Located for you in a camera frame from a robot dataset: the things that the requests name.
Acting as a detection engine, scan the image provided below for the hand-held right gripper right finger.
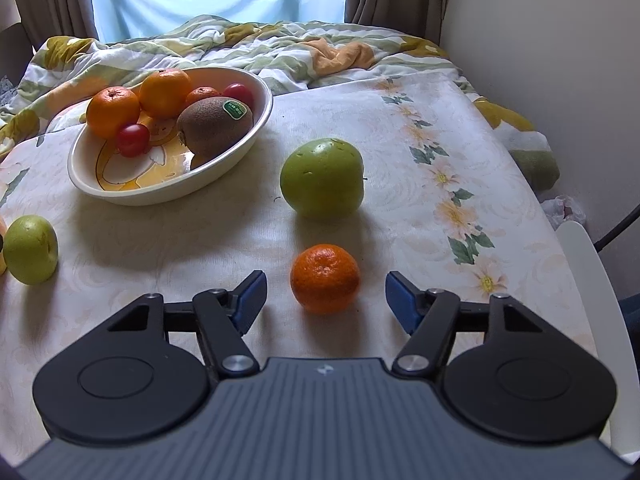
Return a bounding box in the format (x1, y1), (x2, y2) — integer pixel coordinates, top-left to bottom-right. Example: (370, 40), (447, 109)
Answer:
(385, 271), (576, 380)

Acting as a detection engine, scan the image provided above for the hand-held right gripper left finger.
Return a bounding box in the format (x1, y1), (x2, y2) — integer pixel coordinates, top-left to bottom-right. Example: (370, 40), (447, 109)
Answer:
(75, 270), (267, 381)

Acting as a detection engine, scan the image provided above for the small mandarin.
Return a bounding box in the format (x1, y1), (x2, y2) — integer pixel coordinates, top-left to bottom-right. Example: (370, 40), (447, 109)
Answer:
(185, 86), (221, 109)
(290, 243), (361, 315)

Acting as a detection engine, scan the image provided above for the cream bowl with bear print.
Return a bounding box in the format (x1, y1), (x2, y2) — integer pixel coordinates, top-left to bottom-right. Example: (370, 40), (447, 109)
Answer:
(67, 66), (275, 207)

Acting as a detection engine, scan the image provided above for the brown kiwi with green sticker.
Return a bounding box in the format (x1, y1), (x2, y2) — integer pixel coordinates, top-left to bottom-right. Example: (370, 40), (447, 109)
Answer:
(176, 97), (255, 160)

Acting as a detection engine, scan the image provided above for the red cherry tomato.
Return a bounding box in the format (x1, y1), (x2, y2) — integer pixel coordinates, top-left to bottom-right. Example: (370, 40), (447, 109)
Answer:
(222, 83), (254, 110)
(116, 123), (151, 158)

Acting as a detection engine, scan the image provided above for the large orange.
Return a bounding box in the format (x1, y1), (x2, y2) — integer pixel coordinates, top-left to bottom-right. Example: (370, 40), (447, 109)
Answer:
(138, 68), (194, 120)

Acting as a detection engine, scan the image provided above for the medium orange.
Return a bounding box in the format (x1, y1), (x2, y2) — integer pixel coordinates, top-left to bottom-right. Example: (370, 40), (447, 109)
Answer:
(86, 86), (141, 140)

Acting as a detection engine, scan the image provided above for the white floral tablecloth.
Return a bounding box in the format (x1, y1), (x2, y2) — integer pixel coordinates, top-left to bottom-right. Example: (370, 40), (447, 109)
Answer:
(0, 71), (599, 461)

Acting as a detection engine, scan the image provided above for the large green apple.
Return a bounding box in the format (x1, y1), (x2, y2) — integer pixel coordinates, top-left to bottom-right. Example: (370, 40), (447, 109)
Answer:
(279, 138), (365, 220)

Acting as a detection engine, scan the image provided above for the white plastic bag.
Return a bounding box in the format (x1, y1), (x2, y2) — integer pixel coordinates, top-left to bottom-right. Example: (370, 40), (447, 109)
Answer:
(542, 194), (586, 232)

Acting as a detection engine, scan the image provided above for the small green apple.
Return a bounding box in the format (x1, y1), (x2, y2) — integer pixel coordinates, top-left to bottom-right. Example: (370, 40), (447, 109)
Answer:
(2, 215), (59, 286)

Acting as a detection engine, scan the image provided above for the person's leg in jeans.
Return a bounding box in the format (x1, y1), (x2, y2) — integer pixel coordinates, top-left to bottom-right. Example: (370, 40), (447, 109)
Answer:
(617, 292), (640, 337)

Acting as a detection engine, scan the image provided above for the floral quilt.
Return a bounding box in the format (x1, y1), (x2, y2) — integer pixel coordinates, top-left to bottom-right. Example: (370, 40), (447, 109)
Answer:
(0, 14), (561, 192)

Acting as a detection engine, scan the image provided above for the grey lace cloth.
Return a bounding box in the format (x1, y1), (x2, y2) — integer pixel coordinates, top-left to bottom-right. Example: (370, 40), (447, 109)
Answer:
(0, 75), (23, 109)

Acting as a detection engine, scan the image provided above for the black cable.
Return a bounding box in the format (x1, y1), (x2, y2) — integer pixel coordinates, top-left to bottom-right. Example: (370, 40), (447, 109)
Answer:
(594, 204), (640, 252)

